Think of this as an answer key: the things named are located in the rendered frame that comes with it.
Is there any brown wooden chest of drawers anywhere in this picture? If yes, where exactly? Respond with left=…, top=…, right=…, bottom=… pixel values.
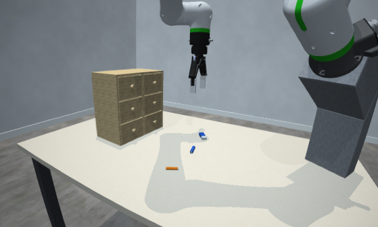
left=91, top=69, right=164, bottom=146

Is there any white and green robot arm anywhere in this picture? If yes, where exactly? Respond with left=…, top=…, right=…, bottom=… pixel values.
left=160, top=0, right=378, bottom=78

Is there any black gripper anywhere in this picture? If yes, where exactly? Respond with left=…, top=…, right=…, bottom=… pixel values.
left=189, top=46, right=208, bottom=93

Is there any brown wooden drawer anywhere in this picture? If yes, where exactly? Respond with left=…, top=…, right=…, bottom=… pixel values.
left=143, top=92, right=162, bottom=114
left=143, top=72, right=162, bottom=94
left=119, top=97, right=143, bottom=122
left=120, top=117, right=143, bottom=144
left=118, top=74, right=142, bottom=99
left=144, top=110, right=162, bottom=133

